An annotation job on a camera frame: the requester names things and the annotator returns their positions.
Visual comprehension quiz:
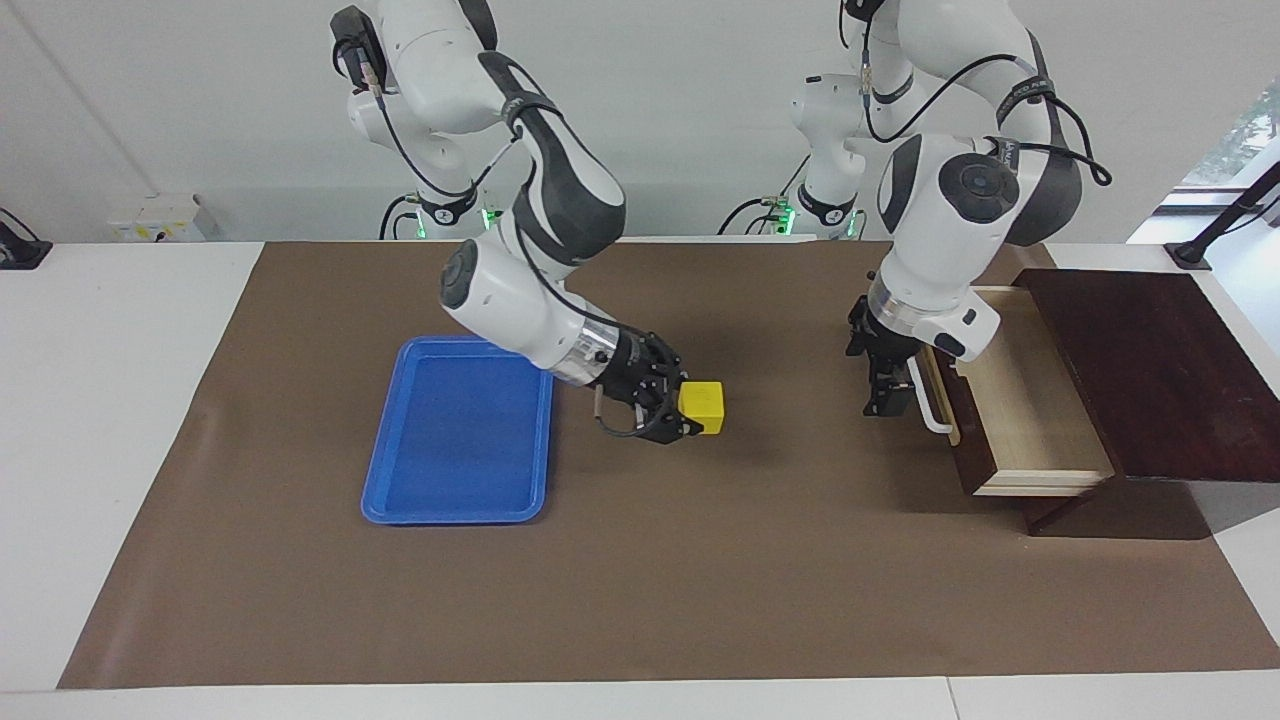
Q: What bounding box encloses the yellow cube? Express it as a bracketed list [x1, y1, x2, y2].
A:
[678, 381, 726, 436]

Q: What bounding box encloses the wooden drawer with white handle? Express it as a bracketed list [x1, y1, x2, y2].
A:
[905, 285, 1116, 498]

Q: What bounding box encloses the brown table mat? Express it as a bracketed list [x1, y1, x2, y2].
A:
[57, 238, 1280, 691]

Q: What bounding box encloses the blue plastic tray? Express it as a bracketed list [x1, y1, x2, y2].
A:
[360, 335, 557, 526]

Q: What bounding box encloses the dark wooden cabinet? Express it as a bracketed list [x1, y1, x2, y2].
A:
[1015, 268, 1280, 541]

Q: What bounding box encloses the black slanted stand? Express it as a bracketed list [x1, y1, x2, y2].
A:
[1165, 160, 1280, 271]

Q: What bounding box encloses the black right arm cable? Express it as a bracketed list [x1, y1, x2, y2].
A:
[335, 10, 661, 441]

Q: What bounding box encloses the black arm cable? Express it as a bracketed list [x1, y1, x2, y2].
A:
[335, 10, 661, 441]
[845, 0, 1113, 189]

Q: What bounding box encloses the black base power cable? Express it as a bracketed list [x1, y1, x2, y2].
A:
[715, 195, 791, 238]
[377, 193, 421, 241]

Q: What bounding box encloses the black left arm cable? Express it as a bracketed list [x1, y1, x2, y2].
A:
[845, 0, 1113, 189]

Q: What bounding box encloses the window with white frame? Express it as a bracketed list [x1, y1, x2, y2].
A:
[1180, 80, 1280, 196]

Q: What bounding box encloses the white wall socket box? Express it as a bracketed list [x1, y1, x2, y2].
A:
[108, 193, 219, 243]

